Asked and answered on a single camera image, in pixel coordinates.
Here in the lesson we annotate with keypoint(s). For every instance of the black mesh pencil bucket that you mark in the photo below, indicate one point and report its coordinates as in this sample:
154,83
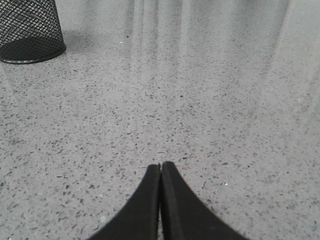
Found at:
30,31

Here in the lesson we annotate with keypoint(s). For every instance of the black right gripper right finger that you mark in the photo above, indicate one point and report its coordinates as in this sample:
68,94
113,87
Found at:
183,215

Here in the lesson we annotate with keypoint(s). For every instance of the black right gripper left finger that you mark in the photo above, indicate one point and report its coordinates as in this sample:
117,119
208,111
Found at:
138,219

